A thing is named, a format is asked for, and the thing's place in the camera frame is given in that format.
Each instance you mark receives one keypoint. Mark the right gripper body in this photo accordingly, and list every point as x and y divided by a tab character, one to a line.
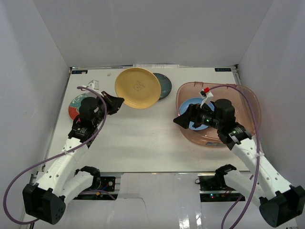
208	118

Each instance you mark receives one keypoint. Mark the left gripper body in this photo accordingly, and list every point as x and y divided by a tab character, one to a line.
106	102

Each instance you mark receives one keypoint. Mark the red and teal floral plate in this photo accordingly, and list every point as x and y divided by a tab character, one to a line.
73	109

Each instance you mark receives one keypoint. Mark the pale yellow plastic plate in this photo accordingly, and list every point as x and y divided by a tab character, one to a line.
139	87

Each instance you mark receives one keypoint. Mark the dark teal ceramic plate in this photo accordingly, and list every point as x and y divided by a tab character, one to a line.
165	83

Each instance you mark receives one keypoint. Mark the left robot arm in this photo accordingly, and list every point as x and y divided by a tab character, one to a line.
47	199

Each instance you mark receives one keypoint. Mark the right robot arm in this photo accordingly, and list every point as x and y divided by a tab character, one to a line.
277	199

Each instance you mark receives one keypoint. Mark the pink translucent plastic bin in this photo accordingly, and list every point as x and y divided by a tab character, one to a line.
243	100

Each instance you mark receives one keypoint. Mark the left table corner label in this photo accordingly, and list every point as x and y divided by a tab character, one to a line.
79	72

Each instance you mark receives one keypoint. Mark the table corner label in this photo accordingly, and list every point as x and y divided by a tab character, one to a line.
79	72
223	69

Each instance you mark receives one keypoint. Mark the right table corner label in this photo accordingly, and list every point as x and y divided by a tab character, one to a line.
223	69

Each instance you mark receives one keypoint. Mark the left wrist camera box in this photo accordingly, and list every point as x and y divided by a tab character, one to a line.
93	85

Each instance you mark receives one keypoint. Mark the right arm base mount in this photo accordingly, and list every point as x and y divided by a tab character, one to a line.
212	190

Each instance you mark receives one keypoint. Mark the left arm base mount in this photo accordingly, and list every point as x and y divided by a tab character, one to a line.
106	188

